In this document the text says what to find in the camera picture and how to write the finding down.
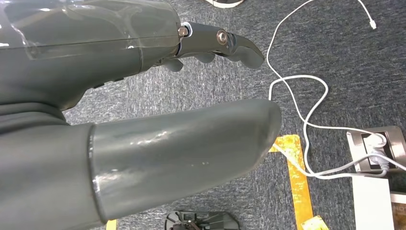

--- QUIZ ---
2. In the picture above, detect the black plastic base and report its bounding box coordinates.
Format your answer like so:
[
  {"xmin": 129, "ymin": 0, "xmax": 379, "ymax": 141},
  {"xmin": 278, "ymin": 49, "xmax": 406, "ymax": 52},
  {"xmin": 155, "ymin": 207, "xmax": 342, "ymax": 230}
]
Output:
[{"xmin": 164, "ymin": 211, "xmax": 241, "ymax": 230}]

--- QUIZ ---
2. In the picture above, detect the ribbed grey left arm sleeve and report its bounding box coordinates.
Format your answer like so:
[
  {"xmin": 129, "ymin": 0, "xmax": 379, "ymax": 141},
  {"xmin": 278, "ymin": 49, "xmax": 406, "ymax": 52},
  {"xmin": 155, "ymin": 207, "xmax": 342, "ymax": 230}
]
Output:
[{"xmin": 0, "ymin": 102, "xmax": 70, "ymax": 135}]

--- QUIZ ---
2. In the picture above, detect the white shoe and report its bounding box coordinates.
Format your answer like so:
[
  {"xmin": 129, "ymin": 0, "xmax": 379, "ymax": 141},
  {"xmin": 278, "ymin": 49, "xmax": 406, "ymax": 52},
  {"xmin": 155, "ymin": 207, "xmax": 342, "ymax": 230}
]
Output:
[{"xmin": 204, "ymin": 0, "xmax": 246, "ymax": 9}]

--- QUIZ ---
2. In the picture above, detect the white power plug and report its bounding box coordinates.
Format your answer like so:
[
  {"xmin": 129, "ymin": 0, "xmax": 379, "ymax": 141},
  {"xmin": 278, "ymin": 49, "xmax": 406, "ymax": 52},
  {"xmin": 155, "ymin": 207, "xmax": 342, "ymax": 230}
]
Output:
[{"xmin": 361, "ymin": 133, "xmax": 388, "ymax": 166}]

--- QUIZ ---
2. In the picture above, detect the white box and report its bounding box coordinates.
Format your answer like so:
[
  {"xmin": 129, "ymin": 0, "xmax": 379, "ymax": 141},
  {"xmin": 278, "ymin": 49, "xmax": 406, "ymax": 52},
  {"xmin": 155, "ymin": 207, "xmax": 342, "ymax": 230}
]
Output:
[{"xmin": 352, "ymin": 176, "xmax": 395, "ymax": 230}]

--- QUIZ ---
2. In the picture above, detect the metal floor socket box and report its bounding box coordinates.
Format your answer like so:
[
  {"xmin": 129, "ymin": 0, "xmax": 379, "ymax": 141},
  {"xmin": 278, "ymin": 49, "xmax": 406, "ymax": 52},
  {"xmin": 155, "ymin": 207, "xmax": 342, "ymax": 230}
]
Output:
[{"xmin": 346, "ymin": 126, "xmax": 406, "ymax": 173}]

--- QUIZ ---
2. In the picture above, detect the brown printed box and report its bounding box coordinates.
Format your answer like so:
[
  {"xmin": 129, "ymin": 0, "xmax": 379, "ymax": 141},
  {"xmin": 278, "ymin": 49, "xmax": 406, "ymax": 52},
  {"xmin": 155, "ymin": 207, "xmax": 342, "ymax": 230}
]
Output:
[{"xmin": 391, "ymin": 192, "xmax": 406, "ymax": 230}]

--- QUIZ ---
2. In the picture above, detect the white charging cable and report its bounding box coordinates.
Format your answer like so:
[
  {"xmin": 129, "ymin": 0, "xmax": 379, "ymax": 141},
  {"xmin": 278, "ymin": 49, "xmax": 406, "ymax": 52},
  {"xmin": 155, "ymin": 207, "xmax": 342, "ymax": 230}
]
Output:
[{"xmin": 266, "ymin": 0, "xmax": 389, "ymax": 180}]

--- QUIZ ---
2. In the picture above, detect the grey power cable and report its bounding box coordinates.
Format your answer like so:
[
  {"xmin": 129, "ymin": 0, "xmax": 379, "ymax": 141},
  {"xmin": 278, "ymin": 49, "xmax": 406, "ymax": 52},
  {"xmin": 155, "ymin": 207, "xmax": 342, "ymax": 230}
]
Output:
[{"xmin": 312, "ymin": 154, "xmax": 406, "ymax": 179}]

